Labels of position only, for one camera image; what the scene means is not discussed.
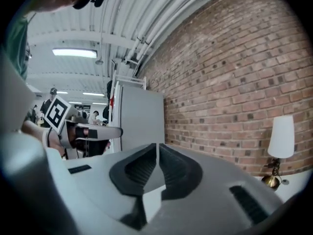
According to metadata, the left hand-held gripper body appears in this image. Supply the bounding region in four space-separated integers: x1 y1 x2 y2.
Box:
44 94 81 148

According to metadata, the person's left forearm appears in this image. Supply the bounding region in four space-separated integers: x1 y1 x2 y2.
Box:
21 120 64 156

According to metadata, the bundle of white ceiling pipes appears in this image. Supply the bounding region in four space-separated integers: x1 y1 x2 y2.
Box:
126 0 222 66

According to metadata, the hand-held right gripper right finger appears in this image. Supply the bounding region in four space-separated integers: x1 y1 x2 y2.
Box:
148 143 287 235

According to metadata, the white shade table lamp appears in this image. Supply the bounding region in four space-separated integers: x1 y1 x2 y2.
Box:
261 115 295 191

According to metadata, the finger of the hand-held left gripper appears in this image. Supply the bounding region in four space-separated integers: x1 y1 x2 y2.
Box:
76 123 124 141

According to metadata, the white desk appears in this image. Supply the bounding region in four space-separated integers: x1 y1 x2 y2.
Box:
144 143 313 225

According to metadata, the tall grey metal cabinet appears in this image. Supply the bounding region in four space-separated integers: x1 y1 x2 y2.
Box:
107 81 165 154

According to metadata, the rectangular ceiling light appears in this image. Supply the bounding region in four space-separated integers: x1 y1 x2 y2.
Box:
52 47 98 59

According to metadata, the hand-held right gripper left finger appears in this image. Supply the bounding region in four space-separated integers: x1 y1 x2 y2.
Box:
46 142 157 235

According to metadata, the person's green shirt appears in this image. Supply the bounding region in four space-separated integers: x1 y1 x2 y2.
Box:
0 16 30 81

